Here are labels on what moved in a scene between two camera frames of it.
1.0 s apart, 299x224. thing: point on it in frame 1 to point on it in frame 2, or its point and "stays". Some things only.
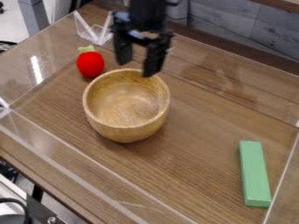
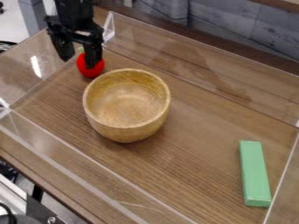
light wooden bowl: (126, 105) stays
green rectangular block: (257, 186) stays
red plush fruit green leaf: (90, 61) stays
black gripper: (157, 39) to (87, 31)
